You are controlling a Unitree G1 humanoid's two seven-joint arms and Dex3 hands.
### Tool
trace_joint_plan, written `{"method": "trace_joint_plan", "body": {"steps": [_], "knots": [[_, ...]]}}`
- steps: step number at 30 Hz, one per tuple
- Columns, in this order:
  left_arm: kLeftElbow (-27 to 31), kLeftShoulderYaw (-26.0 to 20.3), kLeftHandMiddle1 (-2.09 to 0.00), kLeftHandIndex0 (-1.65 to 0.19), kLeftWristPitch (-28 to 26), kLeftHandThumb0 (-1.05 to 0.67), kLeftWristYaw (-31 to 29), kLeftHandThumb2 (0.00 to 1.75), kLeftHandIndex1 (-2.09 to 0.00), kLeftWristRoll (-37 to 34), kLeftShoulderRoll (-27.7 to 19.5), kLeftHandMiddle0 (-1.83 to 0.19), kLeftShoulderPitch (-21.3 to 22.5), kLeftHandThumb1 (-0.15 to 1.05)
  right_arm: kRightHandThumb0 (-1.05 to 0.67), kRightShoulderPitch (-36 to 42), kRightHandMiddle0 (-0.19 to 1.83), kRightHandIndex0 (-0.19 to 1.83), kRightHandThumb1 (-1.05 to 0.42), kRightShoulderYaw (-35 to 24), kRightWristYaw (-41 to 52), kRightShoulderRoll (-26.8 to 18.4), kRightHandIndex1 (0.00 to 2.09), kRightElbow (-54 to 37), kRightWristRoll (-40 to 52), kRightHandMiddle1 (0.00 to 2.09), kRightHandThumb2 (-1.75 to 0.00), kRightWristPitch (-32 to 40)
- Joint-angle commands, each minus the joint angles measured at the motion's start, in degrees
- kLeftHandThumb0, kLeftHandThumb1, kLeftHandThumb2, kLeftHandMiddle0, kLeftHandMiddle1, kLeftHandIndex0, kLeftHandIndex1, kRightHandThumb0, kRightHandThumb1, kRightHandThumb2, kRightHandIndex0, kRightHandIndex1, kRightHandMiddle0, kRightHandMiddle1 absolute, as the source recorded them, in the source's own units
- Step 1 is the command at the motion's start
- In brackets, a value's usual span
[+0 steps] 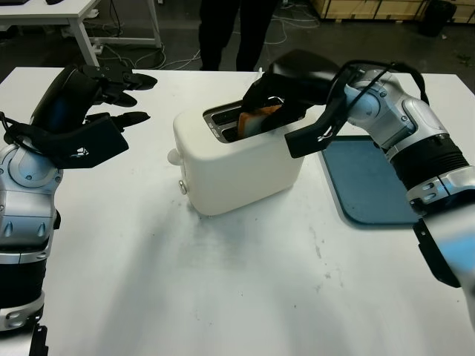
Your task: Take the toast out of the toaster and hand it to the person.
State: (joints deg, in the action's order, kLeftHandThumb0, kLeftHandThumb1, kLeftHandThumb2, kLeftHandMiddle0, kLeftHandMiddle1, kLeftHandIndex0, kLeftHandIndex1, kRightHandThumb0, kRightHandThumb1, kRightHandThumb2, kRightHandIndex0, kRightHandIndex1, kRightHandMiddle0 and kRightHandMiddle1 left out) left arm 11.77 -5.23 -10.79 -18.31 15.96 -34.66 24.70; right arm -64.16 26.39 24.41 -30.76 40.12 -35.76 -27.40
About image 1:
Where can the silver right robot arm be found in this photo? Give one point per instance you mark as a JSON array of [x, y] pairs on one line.
[[408, 126]]

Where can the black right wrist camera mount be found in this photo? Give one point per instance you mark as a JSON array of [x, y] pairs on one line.
[[308, 141]]

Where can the black bin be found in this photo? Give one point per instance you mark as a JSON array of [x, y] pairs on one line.
[[438, 18]]

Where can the blue plastic tray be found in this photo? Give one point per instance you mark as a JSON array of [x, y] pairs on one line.
[[363, 185]]

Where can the white power strip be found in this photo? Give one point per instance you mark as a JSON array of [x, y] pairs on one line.
[[98, 47]]

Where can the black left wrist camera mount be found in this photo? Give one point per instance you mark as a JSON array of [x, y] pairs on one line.
[[92, 144]]

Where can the person in dark trousers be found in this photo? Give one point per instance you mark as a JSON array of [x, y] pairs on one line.
[[219, 37]]

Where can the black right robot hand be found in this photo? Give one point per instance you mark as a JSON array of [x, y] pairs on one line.
[[304, 78]]

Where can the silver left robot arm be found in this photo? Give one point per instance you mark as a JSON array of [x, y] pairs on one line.
[[26, 207]]

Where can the toast slice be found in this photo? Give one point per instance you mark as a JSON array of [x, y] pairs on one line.
[[252, 124]]

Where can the white toaster lever knob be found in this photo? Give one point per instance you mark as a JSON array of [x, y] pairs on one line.
[[174, 156]]

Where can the wooden crate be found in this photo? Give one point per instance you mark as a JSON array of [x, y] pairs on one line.
[[371, 7]]

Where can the white two-slot toaster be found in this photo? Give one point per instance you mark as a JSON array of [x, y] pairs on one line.
[[241, 178]]

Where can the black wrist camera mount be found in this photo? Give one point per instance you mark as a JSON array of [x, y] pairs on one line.
[[92, 144], [308, 141]]

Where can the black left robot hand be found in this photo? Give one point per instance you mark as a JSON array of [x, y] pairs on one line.
[[63, 100]]

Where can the white desk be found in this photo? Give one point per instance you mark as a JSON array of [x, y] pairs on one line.
[[41, 15]]

